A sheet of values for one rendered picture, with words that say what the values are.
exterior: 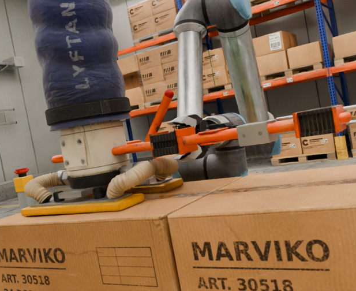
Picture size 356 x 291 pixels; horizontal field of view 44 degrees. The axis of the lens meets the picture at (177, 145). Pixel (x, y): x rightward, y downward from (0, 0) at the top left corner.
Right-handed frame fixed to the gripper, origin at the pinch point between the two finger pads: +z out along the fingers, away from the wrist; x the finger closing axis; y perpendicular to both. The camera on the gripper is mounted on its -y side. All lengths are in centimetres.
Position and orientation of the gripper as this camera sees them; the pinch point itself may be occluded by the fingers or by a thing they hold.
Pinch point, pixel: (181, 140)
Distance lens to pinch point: 105.3
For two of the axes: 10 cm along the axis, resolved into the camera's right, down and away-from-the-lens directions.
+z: -5.1, 1.4, -8.5
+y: -8.4, 1.3, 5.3
